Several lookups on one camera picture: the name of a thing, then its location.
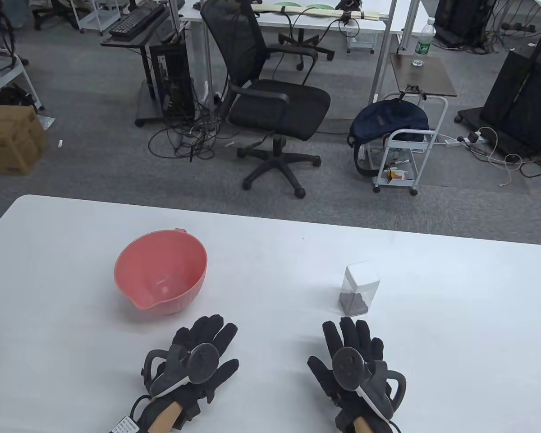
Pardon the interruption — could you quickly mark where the dark brown side table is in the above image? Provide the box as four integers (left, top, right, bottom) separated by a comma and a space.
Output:
390, 53, 458, 98

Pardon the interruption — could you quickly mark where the black keyboard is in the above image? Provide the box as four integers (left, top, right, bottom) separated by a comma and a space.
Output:
109, 2, 166, 37

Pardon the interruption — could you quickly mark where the green label water bottle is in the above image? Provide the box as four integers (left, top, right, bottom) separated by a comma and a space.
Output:
412, 17, 437, 67

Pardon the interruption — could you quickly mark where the person's right hand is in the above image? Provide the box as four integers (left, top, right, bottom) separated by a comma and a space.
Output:
307, 317, 385, 419

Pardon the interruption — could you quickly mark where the black swivel chair base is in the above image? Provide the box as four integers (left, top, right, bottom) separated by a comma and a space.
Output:
32, 0, 79, 31

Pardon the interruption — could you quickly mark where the navy blue backpack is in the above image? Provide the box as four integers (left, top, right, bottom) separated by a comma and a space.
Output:
348, 99, 430, 177

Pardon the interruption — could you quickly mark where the tangle of black cables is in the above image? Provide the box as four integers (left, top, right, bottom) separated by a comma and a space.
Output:
148, 101, 235, 163

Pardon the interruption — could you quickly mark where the person's left hand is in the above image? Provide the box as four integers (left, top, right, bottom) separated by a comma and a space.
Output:
160, 315, 240, 412

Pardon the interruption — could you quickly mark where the dark rolling keyboard stand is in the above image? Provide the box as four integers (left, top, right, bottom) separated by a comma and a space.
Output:
100, 5, 197, 128

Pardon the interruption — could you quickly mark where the clear plastic jar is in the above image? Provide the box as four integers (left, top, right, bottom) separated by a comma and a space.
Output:
340, 276, 379, 317

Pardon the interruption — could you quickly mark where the black computer tower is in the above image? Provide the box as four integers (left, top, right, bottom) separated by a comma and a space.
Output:
150, 43, 195, 122

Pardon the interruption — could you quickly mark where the white metal rolling cart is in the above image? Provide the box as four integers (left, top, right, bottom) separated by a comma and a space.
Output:
372, 92, 449, 196

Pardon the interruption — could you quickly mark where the brown cardboard box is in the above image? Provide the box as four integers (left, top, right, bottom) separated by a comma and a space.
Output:
0, 105, 48, 175

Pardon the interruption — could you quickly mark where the black equipment box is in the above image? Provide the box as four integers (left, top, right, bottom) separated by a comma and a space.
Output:
434, 0, 499, 46

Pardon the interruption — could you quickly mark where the white square jar lid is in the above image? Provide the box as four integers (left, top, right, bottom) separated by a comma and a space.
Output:
345, 262, 381, 288

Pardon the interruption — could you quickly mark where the small white wheeled cart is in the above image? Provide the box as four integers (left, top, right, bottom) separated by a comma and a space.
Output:
72, 0, 121, 36

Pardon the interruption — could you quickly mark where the pink salad bowl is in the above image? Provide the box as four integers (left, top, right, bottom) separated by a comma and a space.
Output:
114, 229, 208, 315

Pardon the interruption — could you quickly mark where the person's right forearm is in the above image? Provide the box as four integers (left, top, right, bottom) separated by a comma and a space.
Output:
335, 413, 390, 433

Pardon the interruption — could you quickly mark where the white metal-legged desk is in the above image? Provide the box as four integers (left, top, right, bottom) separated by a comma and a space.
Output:
179, 0, 422, 104

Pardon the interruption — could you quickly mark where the black bag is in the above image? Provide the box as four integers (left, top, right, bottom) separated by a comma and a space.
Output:
0, 83, 39, 111

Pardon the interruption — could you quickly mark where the white label tag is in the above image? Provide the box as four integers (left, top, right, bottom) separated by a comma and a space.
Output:
110, 415, 138, 433

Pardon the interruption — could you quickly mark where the black cabinet on wheels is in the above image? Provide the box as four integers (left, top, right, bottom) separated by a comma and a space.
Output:
454, 49, 541, 158

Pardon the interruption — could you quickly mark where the black mesh office chair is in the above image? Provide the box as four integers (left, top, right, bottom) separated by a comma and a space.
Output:
200, 0, 332, 199

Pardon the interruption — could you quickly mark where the person's left forearm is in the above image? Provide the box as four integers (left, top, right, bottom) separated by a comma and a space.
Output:
135, 397, 200, 433

